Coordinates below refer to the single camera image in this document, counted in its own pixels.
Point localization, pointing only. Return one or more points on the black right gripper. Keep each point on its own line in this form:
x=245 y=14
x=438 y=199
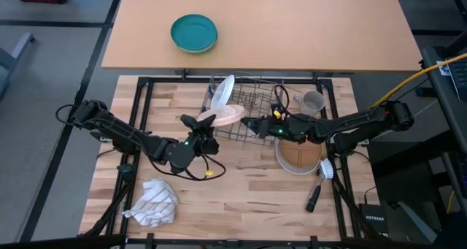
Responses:
x=286 y=129

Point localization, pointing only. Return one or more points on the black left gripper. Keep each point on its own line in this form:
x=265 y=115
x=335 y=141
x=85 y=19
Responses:
x=189 y=150

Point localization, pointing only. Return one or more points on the pink plate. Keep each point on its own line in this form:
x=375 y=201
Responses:
x=224 y=114

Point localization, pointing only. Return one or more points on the translucent white plate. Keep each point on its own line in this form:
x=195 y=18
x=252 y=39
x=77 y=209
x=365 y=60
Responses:
x=223 y=92

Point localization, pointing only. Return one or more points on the grey plastic mug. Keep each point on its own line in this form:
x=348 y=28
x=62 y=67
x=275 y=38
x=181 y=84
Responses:
x=310 y=103

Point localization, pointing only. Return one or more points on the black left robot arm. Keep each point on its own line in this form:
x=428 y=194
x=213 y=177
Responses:
x=124 y=134

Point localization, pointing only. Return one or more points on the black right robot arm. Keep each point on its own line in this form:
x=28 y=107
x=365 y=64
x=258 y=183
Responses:
x=365 y=126

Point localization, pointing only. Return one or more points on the opaque white plate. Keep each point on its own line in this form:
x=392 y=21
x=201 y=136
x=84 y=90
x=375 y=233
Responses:
x=282 y=166

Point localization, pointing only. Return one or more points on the teal plate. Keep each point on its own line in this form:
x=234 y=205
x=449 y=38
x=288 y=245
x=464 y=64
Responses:
x=193 y=33

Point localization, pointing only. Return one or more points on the white striped cloth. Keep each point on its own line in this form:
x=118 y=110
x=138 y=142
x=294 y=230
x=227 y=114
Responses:
x=153 y=203

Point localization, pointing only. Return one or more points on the light wooden desk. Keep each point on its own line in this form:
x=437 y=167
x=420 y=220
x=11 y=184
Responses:
x=292 y=30

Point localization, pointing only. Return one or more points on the dark side desk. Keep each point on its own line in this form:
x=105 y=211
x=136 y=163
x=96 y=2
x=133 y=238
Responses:
x=443 y=125

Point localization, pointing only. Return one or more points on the white paper label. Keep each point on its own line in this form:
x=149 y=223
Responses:
x=443 y=68

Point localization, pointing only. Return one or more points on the grey bench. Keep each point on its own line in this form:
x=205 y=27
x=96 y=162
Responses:
x=11 y=61

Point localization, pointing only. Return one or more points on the black keyboard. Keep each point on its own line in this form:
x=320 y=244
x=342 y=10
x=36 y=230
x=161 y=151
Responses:
x=460 y=79

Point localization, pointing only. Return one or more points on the black rig frame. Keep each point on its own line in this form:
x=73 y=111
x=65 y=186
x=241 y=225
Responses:
x=168 y=80

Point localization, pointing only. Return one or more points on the black network switch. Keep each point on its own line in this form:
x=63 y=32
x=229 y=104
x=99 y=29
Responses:
x=374 y=220

